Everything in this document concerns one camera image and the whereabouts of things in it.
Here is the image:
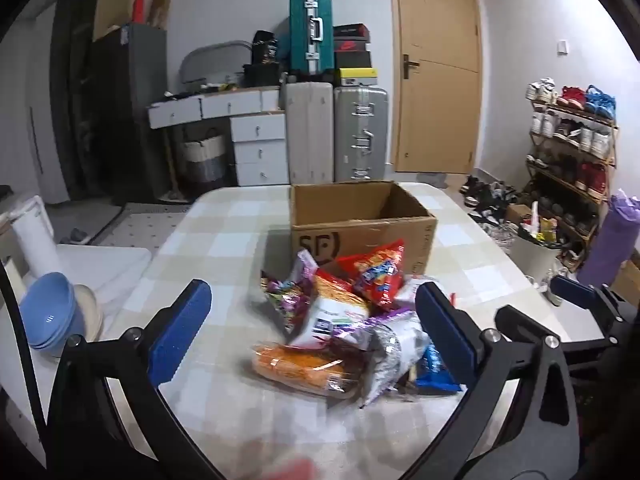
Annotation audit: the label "clear cracker packet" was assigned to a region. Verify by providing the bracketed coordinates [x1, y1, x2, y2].
[251, 341, 362, 400]

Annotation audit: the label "purple yoga mat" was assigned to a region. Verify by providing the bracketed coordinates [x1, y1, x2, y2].
[577, 190, 640, 288]

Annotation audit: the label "red chip bag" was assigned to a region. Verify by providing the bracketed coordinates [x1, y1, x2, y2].
[335, 239, 407, 312]

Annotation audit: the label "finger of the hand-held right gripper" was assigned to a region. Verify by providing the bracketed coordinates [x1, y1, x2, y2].
[551, 273, 629, 344]
[494, 305, 615, 367]

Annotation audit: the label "wooden shoe rack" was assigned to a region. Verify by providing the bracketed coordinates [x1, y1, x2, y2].
[525, 80, 619, 267]

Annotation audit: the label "patterned floor mat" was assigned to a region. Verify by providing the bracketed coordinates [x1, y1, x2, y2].
[75, 202, 193, 249]

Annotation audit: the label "grey fridge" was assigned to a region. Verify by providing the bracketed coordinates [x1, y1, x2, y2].
[91, 24, 168, 204]

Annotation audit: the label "pink purple snack packet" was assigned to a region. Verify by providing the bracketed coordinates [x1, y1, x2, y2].
[295, 249, 321, 286]

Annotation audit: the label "brown cardboard carton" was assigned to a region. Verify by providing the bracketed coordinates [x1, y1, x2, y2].
[612, 255, 640, 307]

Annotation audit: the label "blue snack packet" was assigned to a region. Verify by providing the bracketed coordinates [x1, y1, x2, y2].
[410, 345, 462, 396]

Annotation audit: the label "rows of assorted shoes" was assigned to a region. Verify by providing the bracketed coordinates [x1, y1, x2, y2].
[525, 77, 618, 261]

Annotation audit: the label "brown cardboard box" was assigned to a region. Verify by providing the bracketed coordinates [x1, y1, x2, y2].
[290, 180, 438, 278]

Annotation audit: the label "white and red snack packet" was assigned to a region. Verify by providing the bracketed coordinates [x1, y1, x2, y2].
[394, 275, 426, 311]

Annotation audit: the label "silver suitcase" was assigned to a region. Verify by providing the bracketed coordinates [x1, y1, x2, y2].
[334, 86, 390, 182]

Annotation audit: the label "grey oval tray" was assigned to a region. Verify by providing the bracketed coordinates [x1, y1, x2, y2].
[180, 40, 252, 86]

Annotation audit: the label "beige suitcase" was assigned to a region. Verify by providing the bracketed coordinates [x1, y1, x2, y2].
[285, 81, 335, 186]

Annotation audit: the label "black storage box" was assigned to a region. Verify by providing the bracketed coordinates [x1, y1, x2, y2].
[243, 63, 283, 88]

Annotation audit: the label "woven basket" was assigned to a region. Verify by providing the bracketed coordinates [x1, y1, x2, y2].
[180, 132, 228, 182]

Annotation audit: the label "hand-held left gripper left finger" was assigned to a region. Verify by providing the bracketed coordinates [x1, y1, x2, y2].
[46, 279, 226, 480]

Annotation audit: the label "dark wardrobe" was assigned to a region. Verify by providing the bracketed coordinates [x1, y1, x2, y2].
[49, 0, 107, 202]

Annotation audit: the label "brown paper bag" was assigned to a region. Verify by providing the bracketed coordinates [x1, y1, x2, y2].
[150, 0, 172, 29]

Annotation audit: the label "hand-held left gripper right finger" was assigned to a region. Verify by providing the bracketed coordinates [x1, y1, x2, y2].
[400, 281, 583, 480]

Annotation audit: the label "yellow and black shoe box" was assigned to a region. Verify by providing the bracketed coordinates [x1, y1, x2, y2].
[337, 66, 377, 87]

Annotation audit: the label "beige plate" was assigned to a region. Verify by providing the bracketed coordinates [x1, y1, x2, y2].
[72, 284, 105, 344]

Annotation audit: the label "flat cardboard sheet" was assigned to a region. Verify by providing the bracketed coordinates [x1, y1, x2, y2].
[94, 0, 136, 42]

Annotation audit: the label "white desk with drawers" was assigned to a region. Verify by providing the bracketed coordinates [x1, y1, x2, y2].
[147, 87, 289, 187]

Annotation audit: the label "silver foil snack packet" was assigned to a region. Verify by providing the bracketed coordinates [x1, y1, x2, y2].
[350, 312, 433, 408]

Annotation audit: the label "blue bowl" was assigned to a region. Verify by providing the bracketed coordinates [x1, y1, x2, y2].
[19, 272, 77, 347]
[27, 305, 87, 359]

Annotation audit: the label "wooden door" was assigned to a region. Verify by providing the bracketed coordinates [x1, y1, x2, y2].
[389, 0, 484, 176]

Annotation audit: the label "pile of dark shoes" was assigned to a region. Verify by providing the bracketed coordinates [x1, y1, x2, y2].
[460, 175, 522, 253]

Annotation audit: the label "black bag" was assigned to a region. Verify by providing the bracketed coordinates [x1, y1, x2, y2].
[250, 30, 280, 66]

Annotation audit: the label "black cable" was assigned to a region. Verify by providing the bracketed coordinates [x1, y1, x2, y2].
[0, 260, 40, 443]

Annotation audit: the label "teal suitcase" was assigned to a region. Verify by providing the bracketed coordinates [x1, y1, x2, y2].
[289, 0, 335, 77]

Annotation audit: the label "dark purple snack packet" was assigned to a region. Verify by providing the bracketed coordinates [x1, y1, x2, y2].
[260, 270, 313, 337]

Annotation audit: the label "red packet with barcode label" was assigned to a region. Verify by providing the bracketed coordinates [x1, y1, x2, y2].
[289, 269, 372, 350]

